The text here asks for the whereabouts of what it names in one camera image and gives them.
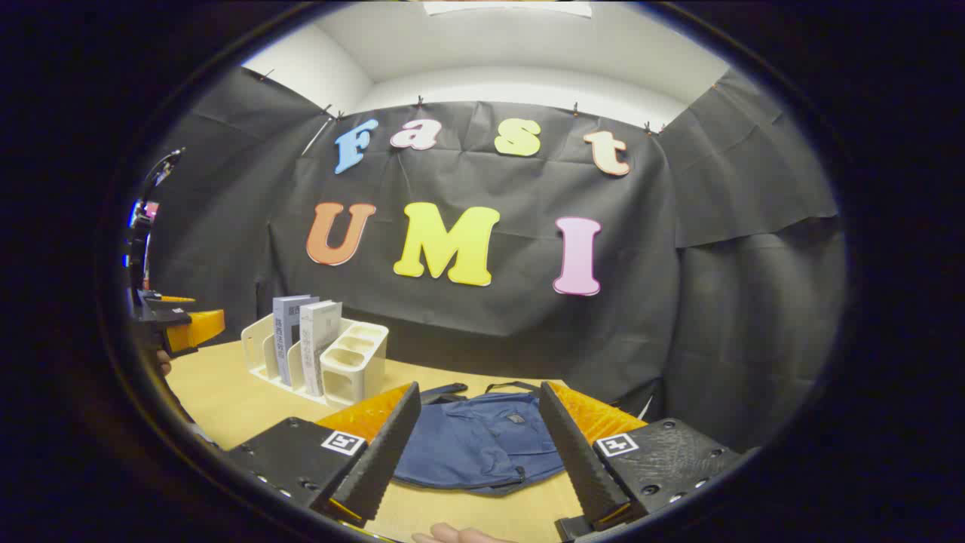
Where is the ceiling light panel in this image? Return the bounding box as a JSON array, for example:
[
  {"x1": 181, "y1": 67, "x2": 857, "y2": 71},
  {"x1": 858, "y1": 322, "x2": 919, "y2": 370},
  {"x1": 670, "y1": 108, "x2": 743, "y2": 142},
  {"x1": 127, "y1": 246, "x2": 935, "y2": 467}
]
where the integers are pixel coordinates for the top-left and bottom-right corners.
[{"x1": 422, "y1": 0, "x2": 593, "y2": 18}]

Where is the grey-blue cover book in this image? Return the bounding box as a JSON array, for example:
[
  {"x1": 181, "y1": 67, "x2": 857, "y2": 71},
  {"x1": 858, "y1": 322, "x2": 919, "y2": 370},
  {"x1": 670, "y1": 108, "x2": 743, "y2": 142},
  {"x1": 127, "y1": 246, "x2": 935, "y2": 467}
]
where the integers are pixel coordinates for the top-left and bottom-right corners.
[{"x1": 273, "y1": 294, "x2": 320, "y2": 387}]

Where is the blue schoolbag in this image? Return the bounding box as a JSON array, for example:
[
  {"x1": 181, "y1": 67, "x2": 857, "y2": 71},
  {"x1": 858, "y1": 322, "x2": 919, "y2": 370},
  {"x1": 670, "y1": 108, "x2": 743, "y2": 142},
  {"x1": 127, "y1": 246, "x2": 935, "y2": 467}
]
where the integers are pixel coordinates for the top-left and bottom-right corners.
[{"x1": 392, "y1": 382, "x2": 566, "y2": 496}]

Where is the white cover book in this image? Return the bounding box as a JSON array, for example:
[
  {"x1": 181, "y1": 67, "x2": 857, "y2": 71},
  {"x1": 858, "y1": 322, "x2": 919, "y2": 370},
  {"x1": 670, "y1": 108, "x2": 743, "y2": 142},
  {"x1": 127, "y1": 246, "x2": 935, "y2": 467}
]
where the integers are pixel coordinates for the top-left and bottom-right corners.
[{"x1": 300, "y1": 300, "x2": 343, "y2": 397}]

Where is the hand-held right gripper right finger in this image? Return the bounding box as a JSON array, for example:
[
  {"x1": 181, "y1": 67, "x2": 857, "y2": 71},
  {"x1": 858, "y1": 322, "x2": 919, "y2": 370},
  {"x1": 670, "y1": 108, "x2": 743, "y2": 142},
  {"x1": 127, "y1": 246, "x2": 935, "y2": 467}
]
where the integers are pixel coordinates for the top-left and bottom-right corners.
[{"x1": 539, "y1": 381, "x2": 755, "y2": 532}]

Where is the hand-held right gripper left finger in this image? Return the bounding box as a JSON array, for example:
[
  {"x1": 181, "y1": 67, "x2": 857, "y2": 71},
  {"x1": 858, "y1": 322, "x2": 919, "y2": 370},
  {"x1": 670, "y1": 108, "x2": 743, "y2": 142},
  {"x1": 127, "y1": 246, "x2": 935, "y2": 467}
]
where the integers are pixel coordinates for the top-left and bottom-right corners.
[{"x1": 226, "y1": 381, "x2": 421, "y2": 529}]

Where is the white plastic bookshelf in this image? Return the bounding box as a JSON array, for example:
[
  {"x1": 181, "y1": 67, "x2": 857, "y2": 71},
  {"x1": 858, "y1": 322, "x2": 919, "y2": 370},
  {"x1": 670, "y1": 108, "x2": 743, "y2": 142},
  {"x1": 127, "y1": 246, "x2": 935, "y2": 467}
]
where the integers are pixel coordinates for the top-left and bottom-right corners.
[{"x1": 241, "y1": 313, "x2": 390, "y2": 408}]

